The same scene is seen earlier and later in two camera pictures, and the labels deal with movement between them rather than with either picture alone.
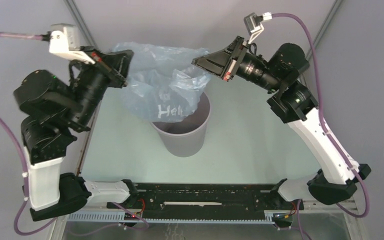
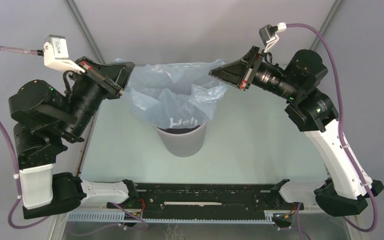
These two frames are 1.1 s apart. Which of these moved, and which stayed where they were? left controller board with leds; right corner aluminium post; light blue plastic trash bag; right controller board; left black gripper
Moved: left black gripper; light blue plastic trash bag
Stayed: right controller board; right corner aluminium post; left controller board with leds
